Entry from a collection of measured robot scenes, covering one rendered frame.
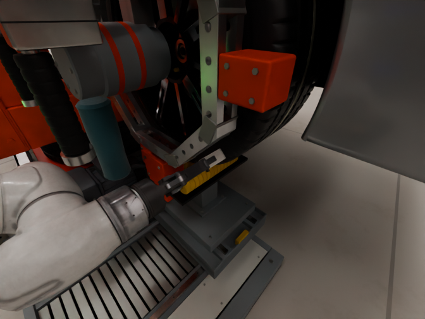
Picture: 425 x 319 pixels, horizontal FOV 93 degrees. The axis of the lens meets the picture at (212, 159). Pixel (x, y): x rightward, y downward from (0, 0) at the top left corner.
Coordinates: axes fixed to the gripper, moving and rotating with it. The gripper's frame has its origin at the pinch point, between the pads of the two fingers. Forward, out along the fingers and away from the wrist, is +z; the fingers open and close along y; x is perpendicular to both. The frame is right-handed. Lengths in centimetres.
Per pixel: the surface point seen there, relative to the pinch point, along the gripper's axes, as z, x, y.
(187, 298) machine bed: -14, -40, -39
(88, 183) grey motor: -21, 16, -48
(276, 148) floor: 114, -21, -69
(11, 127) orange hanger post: -33, 44, -46
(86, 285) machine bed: -39, -18, -64
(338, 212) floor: 77, -65, -26
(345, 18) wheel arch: 4.8, 7.1, 33.9
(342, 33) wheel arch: 4.8, 5.8, 32.9
